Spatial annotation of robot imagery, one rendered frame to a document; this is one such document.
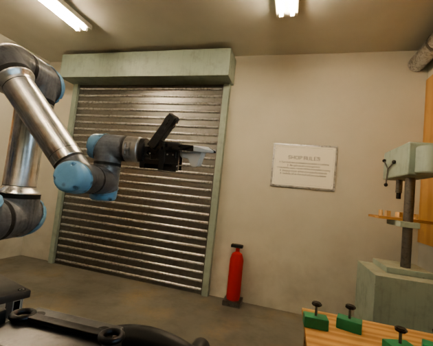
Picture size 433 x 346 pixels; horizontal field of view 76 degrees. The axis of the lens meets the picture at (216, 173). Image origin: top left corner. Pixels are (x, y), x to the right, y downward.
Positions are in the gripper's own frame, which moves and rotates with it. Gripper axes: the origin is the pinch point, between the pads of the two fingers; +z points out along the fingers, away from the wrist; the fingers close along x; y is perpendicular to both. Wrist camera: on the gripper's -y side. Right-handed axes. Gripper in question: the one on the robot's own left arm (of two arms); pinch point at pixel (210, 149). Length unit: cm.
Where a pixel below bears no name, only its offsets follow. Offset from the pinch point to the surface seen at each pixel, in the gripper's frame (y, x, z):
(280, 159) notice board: 1, -220, 50
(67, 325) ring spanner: 15, 59, -3
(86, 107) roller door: -44, -273, -201
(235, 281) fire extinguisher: 127, -194, 15
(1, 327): 16, 60, -8
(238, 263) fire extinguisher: 109, -197, 16
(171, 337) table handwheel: 22, 49, 3
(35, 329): 16, 59, -5
